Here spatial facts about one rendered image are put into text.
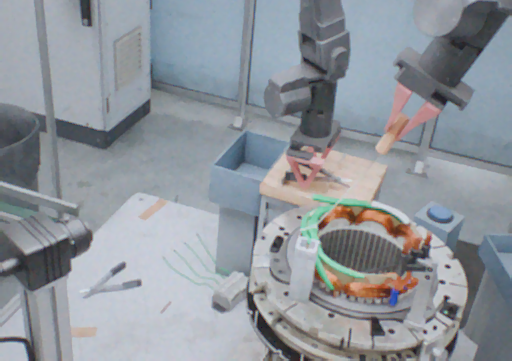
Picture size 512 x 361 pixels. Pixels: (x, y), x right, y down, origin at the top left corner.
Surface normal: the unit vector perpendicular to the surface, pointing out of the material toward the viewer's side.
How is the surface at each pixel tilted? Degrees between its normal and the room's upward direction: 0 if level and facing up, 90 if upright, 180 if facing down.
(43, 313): 90
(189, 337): 0
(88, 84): 90
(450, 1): 76
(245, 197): 90
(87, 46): 90
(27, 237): 0
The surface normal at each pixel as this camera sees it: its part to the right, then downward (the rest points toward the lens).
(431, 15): -0.69, 0.08
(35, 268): 0.70, 0.43
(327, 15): 0.45, 0.33
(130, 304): 0.08, -0.85
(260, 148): -0.38, 0.46
